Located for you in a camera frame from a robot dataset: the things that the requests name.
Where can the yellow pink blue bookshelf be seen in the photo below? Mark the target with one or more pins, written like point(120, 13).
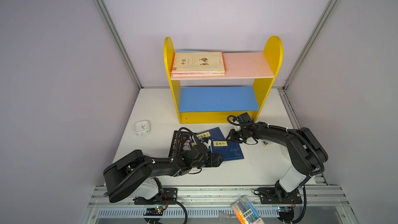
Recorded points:
point(213, 104)

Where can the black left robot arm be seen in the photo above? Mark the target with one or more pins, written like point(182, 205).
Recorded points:
point(124, 176)

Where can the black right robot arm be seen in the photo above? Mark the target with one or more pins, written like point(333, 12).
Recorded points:
point(306, 154)

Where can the beige book orange border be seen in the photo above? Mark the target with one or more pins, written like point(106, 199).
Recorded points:
point(198, 62)

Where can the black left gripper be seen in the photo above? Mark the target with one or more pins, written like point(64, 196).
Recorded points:
point(208, 159)

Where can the dark blue book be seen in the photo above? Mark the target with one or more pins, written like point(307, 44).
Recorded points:
point(214, 134)
point(230, 151)

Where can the pack of coloured markers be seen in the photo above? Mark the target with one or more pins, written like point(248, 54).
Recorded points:
point(245, 211)

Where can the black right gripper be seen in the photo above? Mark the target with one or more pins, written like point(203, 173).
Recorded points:
point(238, 133)

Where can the black book gold lettering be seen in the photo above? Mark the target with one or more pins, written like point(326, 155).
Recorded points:
point(184, 142)

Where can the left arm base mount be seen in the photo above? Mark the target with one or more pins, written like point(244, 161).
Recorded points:
point(151, 190)

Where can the pink cartoon cover book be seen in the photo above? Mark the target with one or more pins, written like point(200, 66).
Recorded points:
point(196, 74)

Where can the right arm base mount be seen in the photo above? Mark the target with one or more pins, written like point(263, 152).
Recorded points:
point(272, 195)

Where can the small white alarm clock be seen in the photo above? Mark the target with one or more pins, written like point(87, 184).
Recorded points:
point(142, 127)

